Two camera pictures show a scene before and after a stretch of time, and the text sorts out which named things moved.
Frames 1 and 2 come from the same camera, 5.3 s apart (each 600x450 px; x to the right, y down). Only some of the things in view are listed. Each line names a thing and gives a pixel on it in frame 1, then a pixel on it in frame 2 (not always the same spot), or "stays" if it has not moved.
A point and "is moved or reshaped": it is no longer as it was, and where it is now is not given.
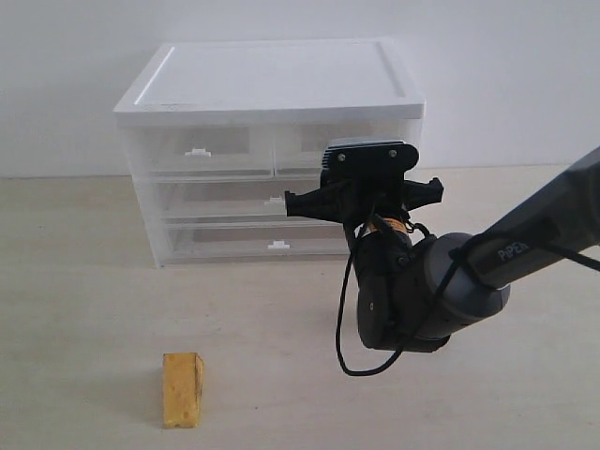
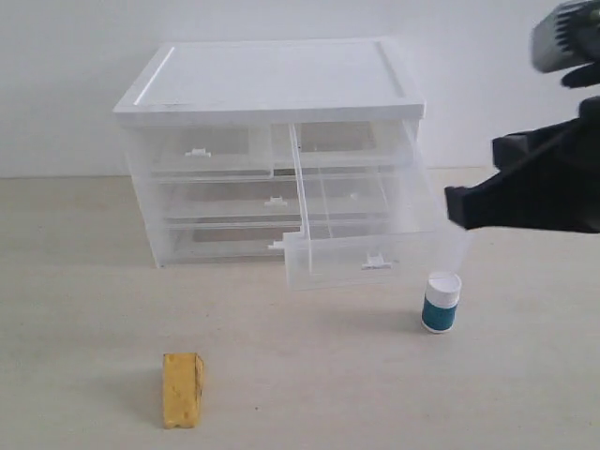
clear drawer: x=298 y=149 is moved or reshaped
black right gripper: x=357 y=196 -> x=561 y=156
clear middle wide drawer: x=245 y=199 stays
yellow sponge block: x=182 y=389 stays
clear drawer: x=211 y=152 stays
